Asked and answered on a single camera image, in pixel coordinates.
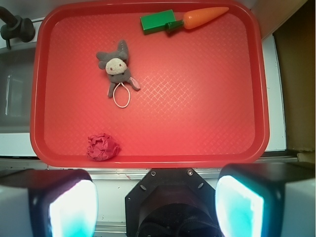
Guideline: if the green rectangular block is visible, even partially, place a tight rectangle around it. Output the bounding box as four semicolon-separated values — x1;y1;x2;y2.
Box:
140;10;176;35

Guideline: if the orange toy carrot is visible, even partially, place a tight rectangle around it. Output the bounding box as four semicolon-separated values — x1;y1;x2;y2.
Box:
165;7;229;33

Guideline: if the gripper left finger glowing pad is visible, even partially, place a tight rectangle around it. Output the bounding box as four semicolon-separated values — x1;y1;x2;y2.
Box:
0;169;98;237

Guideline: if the grey toy sink basin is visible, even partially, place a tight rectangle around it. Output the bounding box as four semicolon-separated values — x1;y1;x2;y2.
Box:
0;47;35;133

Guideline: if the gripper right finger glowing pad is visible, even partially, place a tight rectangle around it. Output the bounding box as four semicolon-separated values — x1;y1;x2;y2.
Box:
215;162;316;237

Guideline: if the crumpled red paper ball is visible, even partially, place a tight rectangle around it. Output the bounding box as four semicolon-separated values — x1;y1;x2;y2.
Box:
86;133;120;161

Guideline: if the brown cardboard box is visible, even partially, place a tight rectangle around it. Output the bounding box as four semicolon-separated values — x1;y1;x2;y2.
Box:
274;0;316;163

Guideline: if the grey plush bunny keychain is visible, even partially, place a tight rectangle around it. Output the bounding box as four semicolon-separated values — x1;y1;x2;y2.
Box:
96;39;141;109

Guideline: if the red plastic tray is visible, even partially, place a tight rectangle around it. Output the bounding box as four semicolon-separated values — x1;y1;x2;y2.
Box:
30;0;269;168

